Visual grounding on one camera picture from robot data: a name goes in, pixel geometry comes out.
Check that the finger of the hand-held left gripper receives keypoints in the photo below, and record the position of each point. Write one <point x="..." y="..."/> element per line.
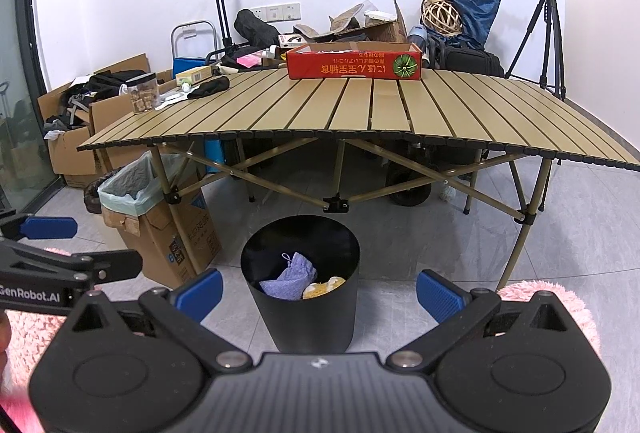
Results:
<point x="50" y="228"/>
<point x="117" y="264"/>

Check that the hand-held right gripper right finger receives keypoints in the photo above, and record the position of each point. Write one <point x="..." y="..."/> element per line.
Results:
<point x="439" y="295"/>

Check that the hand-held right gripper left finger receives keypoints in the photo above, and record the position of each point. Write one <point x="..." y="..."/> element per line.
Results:
<point x="200" y="295"/>

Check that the purple knit pouch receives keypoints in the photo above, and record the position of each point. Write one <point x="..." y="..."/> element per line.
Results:
<point x="287" y="280"/>

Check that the black trash bin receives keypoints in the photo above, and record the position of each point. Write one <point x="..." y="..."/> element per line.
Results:
<point x="300" y="323"/>

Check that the yellow and white plush toy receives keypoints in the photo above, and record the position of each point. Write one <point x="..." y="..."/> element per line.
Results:
<point x="325" y="289"/>

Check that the printed cardboard box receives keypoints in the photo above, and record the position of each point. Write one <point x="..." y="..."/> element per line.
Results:
<point x="190" y="233"/>

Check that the large open cardboard box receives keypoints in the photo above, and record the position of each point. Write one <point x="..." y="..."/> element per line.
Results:
<point x="70" y="158"/>

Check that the pale green plastic bag liner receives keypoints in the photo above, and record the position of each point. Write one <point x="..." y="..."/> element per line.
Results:
<point x="130" y="188"/>

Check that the black wheeled cart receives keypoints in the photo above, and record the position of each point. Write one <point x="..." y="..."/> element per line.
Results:
<point x="410" y="193"/>

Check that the bright blue storage bag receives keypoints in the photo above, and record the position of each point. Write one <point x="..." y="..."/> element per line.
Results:
<point x="220" y="158"/>

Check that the clear snack jar black lid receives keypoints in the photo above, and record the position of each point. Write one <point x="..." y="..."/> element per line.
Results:
<point x="142" y="95"/>

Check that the white plastic wrappers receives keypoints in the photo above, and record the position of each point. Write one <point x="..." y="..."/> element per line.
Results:
<point x="172" y="95"/>

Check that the black fuzzy cloth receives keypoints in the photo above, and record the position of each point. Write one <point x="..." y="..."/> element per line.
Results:
<point x="210" y="88"/>

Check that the pale yellow carton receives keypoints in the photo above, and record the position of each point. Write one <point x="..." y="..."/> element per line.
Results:
<point x="195" y="75"/>

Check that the tan slatted folding table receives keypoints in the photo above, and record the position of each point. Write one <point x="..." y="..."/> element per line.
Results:
<point x="350" y="108"/>

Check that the black suitcase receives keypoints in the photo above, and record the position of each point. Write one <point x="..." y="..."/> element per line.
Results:
<point x="470" y="60"/>

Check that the pink packet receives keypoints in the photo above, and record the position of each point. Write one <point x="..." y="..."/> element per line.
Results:
<point x="248" y="60"/>

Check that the red cardboard fruit box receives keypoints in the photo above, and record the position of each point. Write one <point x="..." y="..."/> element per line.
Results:
<point x="350" y="68"/>

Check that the blue water bottle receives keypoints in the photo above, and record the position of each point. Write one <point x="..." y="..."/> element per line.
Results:
<point x="417" y="38"/>

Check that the torn open cardboard box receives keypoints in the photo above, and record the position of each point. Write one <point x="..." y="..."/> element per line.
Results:
<point x="385" y="30"/>

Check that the black soft bag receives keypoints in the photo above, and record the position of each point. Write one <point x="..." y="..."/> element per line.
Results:
<point x="255" y="30"/>

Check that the wicker ball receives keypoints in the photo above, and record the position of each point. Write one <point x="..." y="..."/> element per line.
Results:
<point x="442" y="15"/>

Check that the dark blue cloth bag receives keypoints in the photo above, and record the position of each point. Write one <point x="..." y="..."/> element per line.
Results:
<point x="480" y="13"/>

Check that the black tripod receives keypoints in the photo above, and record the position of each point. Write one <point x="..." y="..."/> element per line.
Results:
<point x="547" y="23"/>

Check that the glass door dark frame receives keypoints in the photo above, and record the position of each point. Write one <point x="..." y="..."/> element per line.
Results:
<point x="17" y="88"/>

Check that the chrome frame blue folding cart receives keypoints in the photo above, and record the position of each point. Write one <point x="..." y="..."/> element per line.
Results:
<point x="190" y="65"/>

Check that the white wall socket strip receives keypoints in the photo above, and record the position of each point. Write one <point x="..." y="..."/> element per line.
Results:
<point x="275" y="13"/>

